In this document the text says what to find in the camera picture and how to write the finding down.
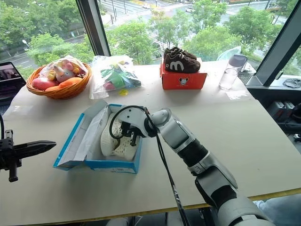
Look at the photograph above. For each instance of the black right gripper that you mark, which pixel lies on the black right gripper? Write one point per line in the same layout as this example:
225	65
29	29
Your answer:
125	128

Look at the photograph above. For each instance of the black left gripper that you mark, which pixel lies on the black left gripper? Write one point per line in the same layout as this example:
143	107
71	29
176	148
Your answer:
7	150

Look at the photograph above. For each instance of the cream knit sneaker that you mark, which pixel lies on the cream knit sneaker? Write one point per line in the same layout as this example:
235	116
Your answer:
125	148
107	139

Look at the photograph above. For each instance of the blue cardboard shoebox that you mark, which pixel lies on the blue cardboard shoebox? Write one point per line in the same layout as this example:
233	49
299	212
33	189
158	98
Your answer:
110	164

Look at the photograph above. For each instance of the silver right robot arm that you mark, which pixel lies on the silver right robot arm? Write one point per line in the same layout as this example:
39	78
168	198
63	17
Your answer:
185	139

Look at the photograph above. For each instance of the orange cardboard shoebox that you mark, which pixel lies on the orange cardboard shoebox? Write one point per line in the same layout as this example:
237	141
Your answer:
183	80

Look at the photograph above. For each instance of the white tissue wrapping paper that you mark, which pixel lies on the white tissue wrapping paper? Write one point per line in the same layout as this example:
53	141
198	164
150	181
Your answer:
91	131

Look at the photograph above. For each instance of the yellow round disc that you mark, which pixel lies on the yellow round disc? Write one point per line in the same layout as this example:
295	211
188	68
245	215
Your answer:
123	92

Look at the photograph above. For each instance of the pink plush toy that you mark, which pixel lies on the pink plush toy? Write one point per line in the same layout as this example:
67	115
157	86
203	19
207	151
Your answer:
41	84

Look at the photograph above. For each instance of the orange wicker basket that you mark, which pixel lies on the orange wicker basket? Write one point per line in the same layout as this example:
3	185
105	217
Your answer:
65	90

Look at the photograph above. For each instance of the clear bag of colourful toys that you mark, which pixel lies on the clear bag of colourful toys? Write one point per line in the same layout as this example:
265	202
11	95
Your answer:
115	75

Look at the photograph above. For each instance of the dark laptop computer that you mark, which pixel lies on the dark laptop computer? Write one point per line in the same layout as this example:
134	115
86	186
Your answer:
9	82

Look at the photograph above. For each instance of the orange plush carrot toy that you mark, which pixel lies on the orange plush carrot toy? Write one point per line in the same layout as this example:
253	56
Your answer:
68	83

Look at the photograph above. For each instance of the bagged plush unicorn toy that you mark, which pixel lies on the bagged plush unicorn toy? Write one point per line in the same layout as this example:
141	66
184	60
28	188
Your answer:
62	71

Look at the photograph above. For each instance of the grey rounded shape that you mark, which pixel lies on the grey rounded shape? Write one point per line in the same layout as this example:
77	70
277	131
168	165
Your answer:
117	221

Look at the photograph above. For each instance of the brown suede sneaker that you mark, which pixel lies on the brown suede sneaker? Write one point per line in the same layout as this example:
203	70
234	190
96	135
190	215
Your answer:
185	53
181	63

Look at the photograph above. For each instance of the clear plastic water bottle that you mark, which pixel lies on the clear plastic water bottle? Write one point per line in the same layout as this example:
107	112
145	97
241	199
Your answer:
228	75

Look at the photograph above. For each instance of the grey metal mesh grille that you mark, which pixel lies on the grey metal mesh grille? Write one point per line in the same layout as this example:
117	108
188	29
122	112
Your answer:
246	77

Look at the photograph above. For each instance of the blue denim fabric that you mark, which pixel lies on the blue denim fabric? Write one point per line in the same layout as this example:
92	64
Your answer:
279	212

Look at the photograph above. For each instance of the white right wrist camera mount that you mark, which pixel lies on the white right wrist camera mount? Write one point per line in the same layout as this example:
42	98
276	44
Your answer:
131	116

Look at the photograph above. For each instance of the dark window frame post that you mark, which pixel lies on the dark window frame post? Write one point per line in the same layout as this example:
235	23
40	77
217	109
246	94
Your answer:
94	26

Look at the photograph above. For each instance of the dark slanted window frame beam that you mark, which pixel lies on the dark slanted window frame beam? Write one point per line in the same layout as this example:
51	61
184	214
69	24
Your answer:
275	49

